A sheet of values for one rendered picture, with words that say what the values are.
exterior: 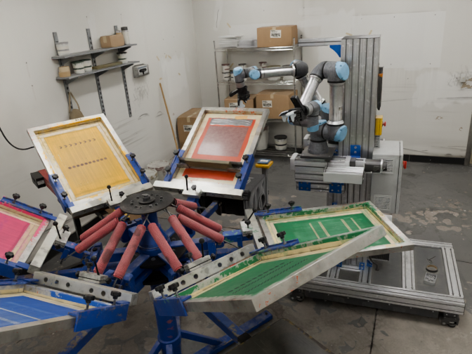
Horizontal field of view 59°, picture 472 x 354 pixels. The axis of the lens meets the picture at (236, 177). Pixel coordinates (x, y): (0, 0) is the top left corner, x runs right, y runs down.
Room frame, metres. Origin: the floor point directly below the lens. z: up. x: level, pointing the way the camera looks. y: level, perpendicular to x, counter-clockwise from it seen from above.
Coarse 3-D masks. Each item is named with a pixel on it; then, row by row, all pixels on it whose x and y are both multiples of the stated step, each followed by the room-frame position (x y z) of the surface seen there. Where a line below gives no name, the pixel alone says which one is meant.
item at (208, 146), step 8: (208, 120) 3.33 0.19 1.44; (208, 128) 3.25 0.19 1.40; (216, 128) 3.22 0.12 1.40; (224, 128) 3.20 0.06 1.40; (208, 136) 3.16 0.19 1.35; (216, 136) 3.14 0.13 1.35; (224, 136) 3.12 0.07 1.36; (200, 144) 3.11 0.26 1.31; (208, 144) 3.09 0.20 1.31; (216, 144) 3.07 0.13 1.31; (200, 152) 3.03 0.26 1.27; (208, 152) 3.01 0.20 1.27; (216, 152) 2.99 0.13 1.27; (192, 176) 2.84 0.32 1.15; (200, 176) 2.82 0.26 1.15
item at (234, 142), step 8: (232, 128) 3.17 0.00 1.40; (240, 128) 3.15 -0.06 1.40; (248, 128) 3.13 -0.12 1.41; (232, 136) 3.09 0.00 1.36; (240, 136) 3.07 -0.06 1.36; (248, 136) 3.05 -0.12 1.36; (224, 144) 3.04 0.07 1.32; (232, 144) 3.02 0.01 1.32; (240, 144) 3.00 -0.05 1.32; (224, 152) 2.97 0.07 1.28; (232, 152) 2.94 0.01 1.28; (240, 152) 2.92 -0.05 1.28; (224, 160) 2.90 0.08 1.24; (232, 160) 2.88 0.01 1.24; (240, 160) 2.86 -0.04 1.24; (208, 176) 2.80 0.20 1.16; (216, 176) 2.78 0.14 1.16; (224, 176) 2.76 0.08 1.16; (232, 176) 2.74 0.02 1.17
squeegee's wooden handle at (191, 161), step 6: (186, 162) 2.87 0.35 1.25; (192, 162) 2.85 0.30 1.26; (198, 162) 2.82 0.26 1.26; (204, 162) 2.80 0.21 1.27; (210, 162) 2.78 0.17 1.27; (216, 162) 2.76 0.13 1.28; (222, 162) 2.75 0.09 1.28; (228, 162) 2.73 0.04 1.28; (216, 168) 2.80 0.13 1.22; (222, 168) 2.77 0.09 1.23
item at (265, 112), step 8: (200, 112) 3.38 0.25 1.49; (208, 112) 3.40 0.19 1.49; (216, 112) 3.37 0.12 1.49; (224, 112) 3.34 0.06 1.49; (232, 112) 3.31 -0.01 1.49; (240, 112) 3.28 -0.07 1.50; (248, 112) 3.25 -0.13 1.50; (256, 112) 3.22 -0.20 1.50; (264, 112) 3.18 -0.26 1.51; (200, 120) 3.32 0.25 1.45; (264, 120) 3.10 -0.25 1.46; (192, 128) 3.25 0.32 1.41; (192, 136) 3.18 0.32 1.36; (256, 136) 2.98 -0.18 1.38; (184, 144) 3.11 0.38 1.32; (256, 144) 2.92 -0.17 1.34; (184, 152) 3.03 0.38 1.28; (248, 152) 2.86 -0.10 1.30; (192, 184) 2.73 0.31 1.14; (200, 184) 2.72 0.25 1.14; (208, 184) 2.70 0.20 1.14; (216, 184) 2.68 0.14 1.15; (224, 184) 2.66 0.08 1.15
